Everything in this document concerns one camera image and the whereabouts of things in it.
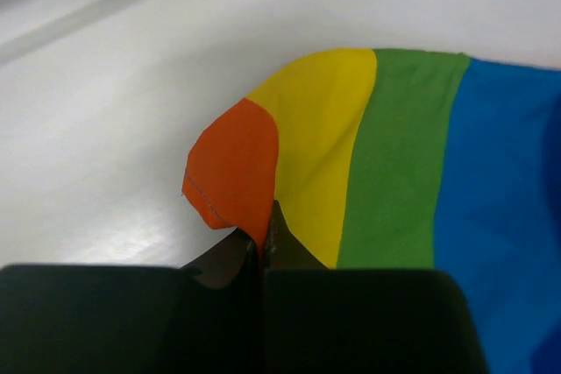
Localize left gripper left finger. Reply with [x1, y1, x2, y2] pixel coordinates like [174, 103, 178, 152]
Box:
[1, 230, 263, 373]

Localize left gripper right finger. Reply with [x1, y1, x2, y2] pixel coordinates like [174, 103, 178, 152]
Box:
[263, 203, 488, 373]

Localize rainbow striped shorts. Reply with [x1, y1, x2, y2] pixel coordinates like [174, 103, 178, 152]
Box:
[182, 49, 560, 373]

